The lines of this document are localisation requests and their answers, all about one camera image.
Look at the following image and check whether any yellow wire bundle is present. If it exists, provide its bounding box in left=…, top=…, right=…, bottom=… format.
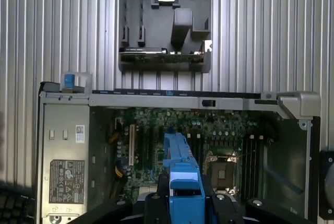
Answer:
left=112, top=164, right=126, bottom=181

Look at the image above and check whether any open silver PC case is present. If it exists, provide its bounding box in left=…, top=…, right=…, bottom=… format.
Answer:
left=36, top=80, right=322, bottom=224

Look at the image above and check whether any graphics card with metal bracket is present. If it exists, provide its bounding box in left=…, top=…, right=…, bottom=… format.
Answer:
left=118, top=39, right=213, bottom=64

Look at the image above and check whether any black RAM slot bank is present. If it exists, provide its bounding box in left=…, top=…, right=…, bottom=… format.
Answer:
left=241, top=134, right=265, bottom=202

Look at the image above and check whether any silver power supply unit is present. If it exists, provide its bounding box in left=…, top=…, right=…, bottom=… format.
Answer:
left=41, top=103, right=91, bottom=219

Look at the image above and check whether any CPU socket with metal frame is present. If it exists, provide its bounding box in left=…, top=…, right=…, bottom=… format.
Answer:
left=204, top=150, right=240, bottom=196

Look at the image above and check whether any black keyboard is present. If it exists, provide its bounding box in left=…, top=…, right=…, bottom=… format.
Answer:
left=0, top=184, right=36, bottom=224

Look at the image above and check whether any silver case corner handle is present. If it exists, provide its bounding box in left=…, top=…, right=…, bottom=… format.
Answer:
left=260, top=90, right=321, bottom=121

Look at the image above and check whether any blue power supply latch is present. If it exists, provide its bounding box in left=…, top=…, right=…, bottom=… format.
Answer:
left=63, top=72, right=75, bottom=89

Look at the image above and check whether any dark grey parts rack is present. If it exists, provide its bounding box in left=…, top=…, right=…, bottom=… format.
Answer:
left=118, top=0, right=213, bottom=74

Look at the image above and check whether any white expansion slot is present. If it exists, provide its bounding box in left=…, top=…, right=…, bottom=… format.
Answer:
left=127, top=123, right=136, bottom=166

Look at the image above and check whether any green motherboard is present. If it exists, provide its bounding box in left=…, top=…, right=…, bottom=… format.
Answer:
left=104, top=107, right=309, bottom=209

